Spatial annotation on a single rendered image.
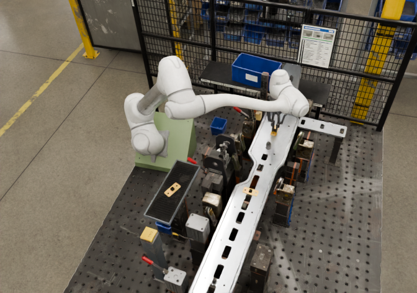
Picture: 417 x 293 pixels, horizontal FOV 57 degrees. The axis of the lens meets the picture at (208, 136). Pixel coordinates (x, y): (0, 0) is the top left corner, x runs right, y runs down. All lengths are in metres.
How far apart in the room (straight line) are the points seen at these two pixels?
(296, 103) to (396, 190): 1.82
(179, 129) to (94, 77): 2.36
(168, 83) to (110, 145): 2.07
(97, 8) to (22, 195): 2.17
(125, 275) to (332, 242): 1.18
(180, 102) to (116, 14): 2.80
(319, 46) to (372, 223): 1.13
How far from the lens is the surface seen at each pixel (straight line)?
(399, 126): 4.14
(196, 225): 1.88
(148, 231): 1.84
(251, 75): 2.62
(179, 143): 2.54
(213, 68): 2.84
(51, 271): 3.27
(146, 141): 2.32
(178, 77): 1.86
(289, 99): 1.98
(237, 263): 1.90
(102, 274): 2.32
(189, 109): 1.85
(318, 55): 2.64
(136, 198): 2.52
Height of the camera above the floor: 2.73
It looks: 47 degrees down
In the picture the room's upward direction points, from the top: 4 degrees counter-clockwise
